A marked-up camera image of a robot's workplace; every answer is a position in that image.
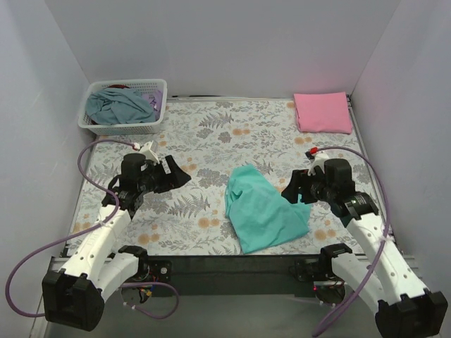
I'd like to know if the teal t-shirt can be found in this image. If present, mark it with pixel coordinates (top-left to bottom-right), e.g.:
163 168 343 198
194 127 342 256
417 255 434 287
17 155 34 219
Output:
225 165 311 254

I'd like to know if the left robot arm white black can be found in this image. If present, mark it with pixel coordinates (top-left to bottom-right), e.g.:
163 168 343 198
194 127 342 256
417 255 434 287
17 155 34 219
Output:
42 151 191 331

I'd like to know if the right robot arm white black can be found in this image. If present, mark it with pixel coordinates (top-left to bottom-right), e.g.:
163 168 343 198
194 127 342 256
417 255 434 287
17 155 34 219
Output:
282 158 448 337

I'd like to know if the floral patterned table mat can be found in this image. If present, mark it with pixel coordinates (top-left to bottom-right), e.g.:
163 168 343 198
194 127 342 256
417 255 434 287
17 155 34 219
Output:
71 100 379 256

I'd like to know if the white plastic laundry basket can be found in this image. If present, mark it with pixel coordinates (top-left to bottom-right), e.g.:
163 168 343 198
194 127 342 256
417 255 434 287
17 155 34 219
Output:
78 79 168 136

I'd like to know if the folded pink t-shirt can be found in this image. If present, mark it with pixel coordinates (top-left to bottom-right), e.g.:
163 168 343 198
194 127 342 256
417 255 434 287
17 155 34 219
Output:
294 92 352 134

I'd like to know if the grey-blue t-shirt in basket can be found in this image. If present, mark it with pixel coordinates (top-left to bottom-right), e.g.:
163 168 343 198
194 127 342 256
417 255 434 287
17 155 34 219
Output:
85 88 144 125

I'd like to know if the lilac t-shirt in basket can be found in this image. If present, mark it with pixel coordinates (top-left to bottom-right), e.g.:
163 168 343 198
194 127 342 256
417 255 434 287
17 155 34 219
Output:
137 90 163 123

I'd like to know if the dark red garment in basket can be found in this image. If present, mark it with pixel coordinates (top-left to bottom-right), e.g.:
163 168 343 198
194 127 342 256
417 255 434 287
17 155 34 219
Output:
107 84 129 89

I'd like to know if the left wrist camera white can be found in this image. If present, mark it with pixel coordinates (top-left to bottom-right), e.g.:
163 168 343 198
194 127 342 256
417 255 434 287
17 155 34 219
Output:
132 141 160 163

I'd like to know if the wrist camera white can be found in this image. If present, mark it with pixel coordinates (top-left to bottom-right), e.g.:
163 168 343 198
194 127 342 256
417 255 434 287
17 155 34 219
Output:
132 141 160 163
305 147 330 176

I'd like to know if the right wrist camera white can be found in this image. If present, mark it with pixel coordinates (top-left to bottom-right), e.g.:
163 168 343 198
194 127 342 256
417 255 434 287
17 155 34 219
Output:
305 147 330 176

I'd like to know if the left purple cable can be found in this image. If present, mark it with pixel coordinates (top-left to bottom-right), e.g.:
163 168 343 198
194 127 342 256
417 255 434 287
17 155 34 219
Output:
5 139 180 320

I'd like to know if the purple cable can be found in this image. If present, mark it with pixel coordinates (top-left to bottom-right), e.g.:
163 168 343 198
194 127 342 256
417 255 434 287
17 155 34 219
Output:
5 139 180 320
311 146 393 337

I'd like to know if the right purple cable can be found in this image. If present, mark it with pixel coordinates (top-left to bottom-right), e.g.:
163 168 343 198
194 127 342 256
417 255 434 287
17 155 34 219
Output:
311 146 393 337

